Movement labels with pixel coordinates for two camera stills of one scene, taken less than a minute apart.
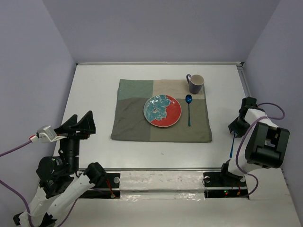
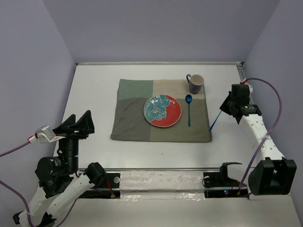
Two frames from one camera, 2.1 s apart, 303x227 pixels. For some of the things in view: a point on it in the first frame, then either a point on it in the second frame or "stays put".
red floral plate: x=162 y=110 stays put
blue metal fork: x=231 y=152 -> x=215 y=121
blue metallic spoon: x=189 y=99 stays put
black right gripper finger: x=239 y=127 -> x=227 y=106
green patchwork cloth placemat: x=129 y=123 stays put
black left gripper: x=86 y=124 stays put
